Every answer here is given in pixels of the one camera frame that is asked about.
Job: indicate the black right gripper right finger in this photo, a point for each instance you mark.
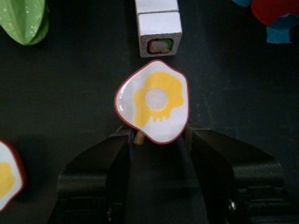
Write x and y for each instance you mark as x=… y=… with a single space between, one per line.
x=234 y=172

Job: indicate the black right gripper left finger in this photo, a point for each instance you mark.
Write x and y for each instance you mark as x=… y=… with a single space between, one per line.
x=91 y=175

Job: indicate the toy apple half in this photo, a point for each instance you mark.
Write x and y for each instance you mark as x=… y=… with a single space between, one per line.
x=9 y=175
x=155 y=99

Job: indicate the blue toy piece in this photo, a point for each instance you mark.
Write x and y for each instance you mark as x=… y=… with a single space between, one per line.
x=281 y=30

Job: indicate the white toy sushi roll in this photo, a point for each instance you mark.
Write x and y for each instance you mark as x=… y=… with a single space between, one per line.
x=159 y=27

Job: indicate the green toy leaf vegetable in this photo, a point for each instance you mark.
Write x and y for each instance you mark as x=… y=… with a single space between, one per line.
x=26 y=20

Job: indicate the red plastic cup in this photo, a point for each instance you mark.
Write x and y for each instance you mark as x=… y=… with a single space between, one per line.
x=274 y=8

